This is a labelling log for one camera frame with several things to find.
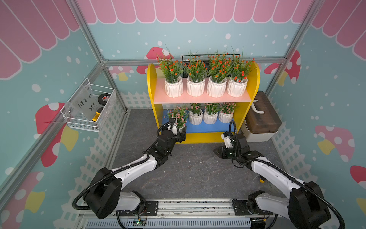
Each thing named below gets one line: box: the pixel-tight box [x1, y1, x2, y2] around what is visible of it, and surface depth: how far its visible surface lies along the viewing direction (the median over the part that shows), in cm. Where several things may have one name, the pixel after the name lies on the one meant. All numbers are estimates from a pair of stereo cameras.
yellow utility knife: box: [91, 107, 104, 122], surface depth 65 cm
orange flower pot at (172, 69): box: [156, 44, 184, 98], surface depth 68 cm
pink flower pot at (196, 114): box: [188, 103, 204, 125], surface depth 91 cm
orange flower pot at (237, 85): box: [225, 46, 255, 98], surface depth 68 cm
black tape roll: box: [97, 93, 112, 107], surface depth 81 cm
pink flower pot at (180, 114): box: [163, 105, 189, 134], surface depth 74 cm
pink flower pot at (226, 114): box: [218, 102, 237, 124], surface depth 85 cm
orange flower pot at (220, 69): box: [206, 50, 234, 98], surface depth 66 cm
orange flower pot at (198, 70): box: [183, 50, 209, 97], surface depth 68 cm
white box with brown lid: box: [241, 91, 283, 143], surface depth 93 cm
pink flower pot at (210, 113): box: [203, 103, 221, 125], surface depth 90 cm
